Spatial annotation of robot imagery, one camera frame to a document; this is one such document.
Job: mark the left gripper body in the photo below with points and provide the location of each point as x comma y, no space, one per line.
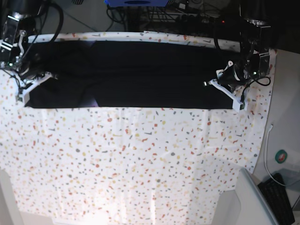
234,74

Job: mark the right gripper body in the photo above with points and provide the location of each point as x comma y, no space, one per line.
17,66

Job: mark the black t-shirt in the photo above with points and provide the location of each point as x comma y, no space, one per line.
126,74

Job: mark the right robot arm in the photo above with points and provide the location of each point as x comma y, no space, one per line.
19,36

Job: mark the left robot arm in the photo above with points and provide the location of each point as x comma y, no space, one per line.
257,24

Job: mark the black power strip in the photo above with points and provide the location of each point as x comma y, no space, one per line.
198,18

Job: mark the blue box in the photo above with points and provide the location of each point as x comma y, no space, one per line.
132,3

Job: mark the terrazzo patterned tablecloth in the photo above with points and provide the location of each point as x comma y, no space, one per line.
125,165

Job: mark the black keyboard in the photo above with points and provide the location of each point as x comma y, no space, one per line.
277,199

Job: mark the grey monitor edge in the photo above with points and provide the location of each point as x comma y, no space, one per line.
254,210

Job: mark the black wire rack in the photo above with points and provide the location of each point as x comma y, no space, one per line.
162,19

